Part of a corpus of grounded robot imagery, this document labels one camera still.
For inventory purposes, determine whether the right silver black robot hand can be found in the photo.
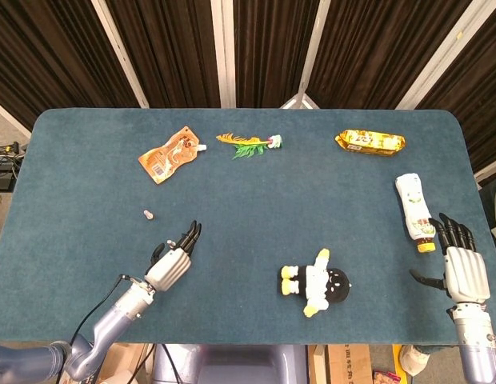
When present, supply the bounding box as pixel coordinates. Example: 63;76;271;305
409;212;492;303

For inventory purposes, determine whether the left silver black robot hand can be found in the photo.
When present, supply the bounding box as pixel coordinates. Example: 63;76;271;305
145;220;203;292

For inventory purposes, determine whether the pale purple robot base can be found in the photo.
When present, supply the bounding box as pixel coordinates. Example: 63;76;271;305
151;343;309;384

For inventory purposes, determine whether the white label drink bottle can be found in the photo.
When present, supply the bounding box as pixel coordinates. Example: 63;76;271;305
394;172;438;254

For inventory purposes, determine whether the white crumpled bag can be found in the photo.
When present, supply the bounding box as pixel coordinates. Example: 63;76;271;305
399;344;433;377

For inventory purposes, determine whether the plain cardboard box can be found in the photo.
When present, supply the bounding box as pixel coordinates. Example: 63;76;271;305
95;343;153;384

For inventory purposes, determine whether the orange spout pouch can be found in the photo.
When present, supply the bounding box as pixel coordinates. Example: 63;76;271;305
137;126;208;186

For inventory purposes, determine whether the blue felt table cover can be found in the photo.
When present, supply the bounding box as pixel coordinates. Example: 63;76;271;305
0;107;496;347

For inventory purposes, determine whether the black white plush doll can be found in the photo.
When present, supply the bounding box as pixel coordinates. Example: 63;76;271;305
279;247;353;319

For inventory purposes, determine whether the printed cardboard box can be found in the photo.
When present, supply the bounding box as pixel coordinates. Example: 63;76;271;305
307;343;373;384

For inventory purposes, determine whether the yellow green feather toy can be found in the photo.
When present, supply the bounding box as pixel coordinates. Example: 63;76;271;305
215;133;284;161

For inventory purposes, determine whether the golden snack package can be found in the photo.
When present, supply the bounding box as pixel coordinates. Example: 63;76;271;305
334;128;407;159

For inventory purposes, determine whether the dark brown pleated curtain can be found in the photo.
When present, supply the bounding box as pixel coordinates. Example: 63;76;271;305
0;0;496;185

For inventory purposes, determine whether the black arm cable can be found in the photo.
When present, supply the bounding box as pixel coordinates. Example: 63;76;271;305
55;274;153;384

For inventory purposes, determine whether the white frame post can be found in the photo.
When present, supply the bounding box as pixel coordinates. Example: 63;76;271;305
395;0;485;110
474;155;496;183
210;0;237;109
90;0;150;109
279;0;332;110

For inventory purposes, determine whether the black cables and power strip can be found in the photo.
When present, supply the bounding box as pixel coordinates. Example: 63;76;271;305
0;142;27;193

